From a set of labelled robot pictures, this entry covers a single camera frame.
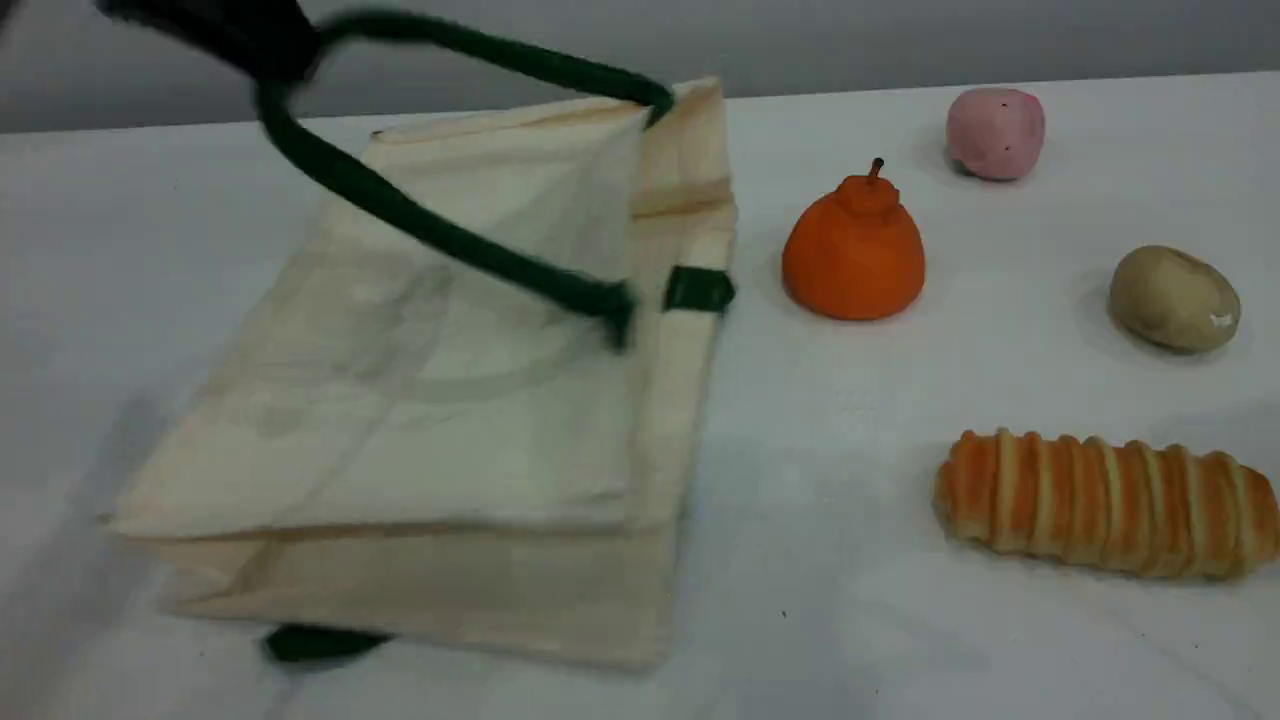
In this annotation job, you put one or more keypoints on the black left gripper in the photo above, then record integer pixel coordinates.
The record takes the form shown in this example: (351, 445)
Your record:
(200, 15)

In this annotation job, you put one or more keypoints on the orange toy fruit with stem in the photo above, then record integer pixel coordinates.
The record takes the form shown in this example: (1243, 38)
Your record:
(855, 260)

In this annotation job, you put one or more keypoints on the pink toy peach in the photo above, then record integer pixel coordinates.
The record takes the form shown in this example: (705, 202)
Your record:
(995, 135)

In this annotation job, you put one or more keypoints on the beige toy potato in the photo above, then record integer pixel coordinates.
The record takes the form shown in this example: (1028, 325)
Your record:
(1170, 300)

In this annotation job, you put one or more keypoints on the striped orange bread roll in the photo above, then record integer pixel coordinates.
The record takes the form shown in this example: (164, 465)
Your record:
(1100, 505)

